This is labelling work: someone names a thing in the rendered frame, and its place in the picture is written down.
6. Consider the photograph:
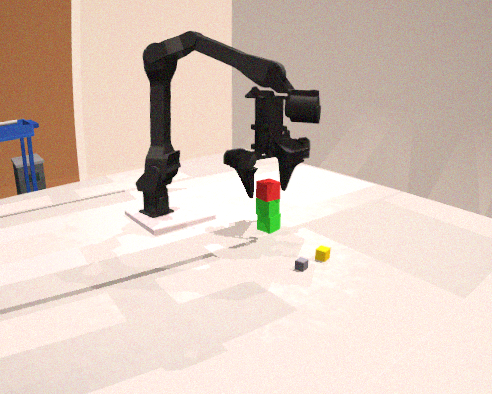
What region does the red block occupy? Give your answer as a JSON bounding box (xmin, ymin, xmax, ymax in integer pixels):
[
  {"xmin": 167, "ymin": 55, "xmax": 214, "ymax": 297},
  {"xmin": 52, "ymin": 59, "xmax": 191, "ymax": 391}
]
[{"xmin": 256, "ymin": 178, "xmax": 281, "ymax": 202}]

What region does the green block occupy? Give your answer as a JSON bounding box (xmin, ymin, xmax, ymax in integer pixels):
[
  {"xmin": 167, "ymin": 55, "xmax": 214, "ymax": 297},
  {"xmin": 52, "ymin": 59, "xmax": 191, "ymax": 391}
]
[
  {"xmin": 257, "ymin": 213, "xmax": 281, "ymax": 234},
  {"xmin": 256, "ymin": 198, "xmax": 280, "ymax": 218}
]

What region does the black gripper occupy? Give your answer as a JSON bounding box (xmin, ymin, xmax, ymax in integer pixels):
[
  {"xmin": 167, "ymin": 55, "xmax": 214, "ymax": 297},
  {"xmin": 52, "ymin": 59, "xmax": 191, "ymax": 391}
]
[{"xmin": 223, "ymin": 120, "xmax": 298, "ymax": 198}]

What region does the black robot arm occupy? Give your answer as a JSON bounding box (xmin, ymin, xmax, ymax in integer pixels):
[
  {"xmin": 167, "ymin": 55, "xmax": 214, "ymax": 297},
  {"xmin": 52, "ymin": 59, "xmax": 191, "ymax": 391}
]
[{"xmin": 135, "ymin": 31, "xmax": 321, "ymax": 218}]

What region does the small yellow block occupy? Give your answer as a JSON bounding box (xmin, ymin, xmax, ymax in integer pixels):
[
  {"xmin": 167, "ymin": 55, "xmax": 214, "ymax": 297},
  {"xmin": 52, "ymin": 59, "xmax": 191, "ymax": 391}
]
[{"xmin": 315, "ymin": 246, "xmax": 330, "ymax": 262}]

